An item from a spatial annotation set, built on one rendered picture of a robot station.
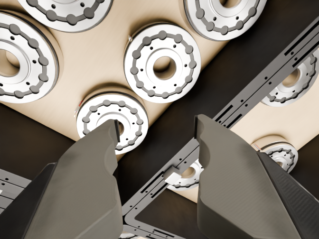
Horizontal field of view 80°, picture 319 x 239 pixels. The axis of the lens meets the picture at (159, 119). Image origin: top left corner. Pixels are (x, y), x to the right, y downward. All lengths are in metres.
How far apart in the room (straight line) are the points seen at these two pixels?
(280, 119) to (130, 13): 0.32
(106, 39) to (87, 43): 0.03
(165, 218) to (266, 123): 0.25
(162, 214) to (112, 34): 0.29
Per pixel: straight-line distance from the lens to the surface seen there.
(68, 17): 0.26
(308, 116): 0.47
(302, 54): 0.25
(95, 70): 0.29
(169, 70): 0.28
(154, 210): 0.36
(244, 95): 0.23
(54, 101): 0.32
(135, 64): 0.25
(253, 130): 0.41
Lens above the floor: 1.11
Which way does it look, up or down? 60 degrees down
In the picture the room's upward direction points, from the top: 161 degrees clockwise
